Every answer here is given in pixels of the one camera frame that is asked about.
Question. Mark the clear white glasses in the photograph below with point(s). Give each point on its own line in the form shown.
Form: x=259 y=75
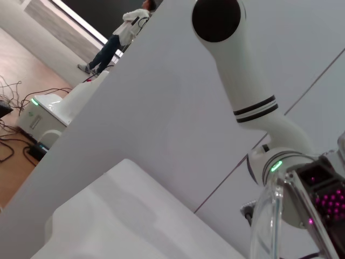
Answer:
x=276 y=213

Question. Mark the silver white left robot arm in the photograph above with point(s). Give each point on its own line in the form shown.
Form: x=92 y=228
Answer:
x=242 y=81

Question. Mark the white machine with green light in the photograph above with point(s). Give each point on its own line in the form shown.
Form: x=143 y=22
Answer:
x=67 y=108

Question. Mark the person in white shirt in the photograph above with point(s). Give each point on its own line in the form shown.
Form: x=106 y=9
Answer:
x=129 y=27

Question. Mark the black box with blue light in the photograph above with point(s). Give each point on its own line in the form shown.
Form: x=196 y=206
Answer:
x=39 y=151

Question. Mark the flat black device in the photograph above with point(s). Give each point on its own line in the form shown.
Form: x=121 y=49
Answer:
x=5 y=108

